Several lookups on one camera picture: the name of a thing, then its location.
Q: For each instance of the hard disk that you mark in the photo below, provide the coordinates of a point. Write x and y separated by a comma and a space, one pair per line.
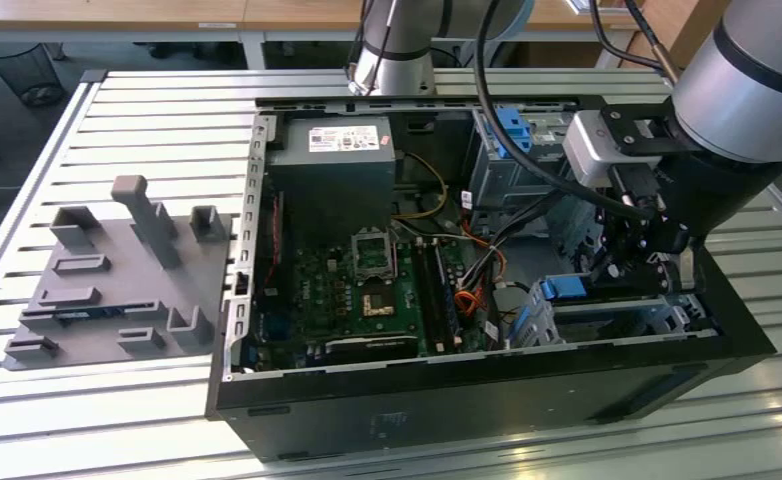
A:
565, 289

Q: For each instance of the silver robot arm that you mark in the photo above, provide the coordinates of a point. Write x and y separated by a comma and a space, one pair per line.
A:
751, 90

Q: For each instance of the metal disk bay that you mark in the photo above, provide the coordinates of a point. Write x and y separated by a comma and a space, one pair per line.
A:
605, 306

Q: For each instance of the black RAM slot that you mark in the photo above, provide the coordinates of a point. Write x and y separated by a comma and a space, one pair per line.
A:
427, 295
446, 290

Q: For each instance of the blue drive latch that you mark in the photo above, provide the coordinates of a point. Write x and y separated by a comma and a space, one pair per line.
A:
514, 125

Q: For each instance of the metal drive cage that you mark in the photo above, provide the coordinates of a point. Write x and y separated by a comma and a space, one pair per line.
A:
491, 180

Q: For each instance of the brown wooden panel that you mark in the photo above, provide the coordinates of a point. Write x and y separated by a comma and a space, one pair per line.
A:
691, 30

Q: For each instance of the round grey speaker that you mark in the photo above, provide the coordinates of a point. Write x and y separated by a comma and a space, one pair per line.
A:
514, 306

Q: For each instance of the CPU socket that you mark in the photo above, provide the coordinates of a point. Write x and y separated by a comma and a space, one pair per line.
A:
378, 304

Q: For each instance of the grey power supply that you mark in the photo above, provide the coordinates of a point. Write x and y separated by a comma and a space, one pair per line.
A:
331, 175

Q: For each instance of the black graphics card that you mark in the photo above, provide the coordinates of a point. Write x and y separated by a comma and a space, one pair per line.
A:
371, 347

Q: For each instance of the black PC case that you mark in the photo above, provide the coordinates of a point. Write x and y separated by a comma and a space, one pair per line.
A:
431, 410

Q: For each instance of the green motherboard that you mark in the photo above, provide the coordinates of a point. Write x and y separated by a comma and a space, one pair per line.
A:
324, 300

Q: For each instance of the wooden desk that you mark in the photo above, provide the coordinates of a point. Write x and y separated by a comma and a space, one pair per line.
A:
298, 12
131, 12

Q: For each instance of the grey parts rack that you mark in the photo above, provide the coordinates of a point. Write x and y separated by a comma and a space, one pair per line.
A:
111, 300

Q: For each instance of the black mesh trash bin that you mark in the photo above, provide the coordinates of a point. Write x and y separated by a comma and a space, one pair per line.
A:
20, 70

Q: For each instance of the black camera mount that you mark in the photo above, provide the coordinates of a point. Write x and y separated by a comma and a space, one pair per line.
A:
621, 125

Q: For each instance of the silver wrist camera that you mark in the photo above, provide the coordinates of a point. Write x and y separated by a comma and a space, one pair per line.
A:
591, 145

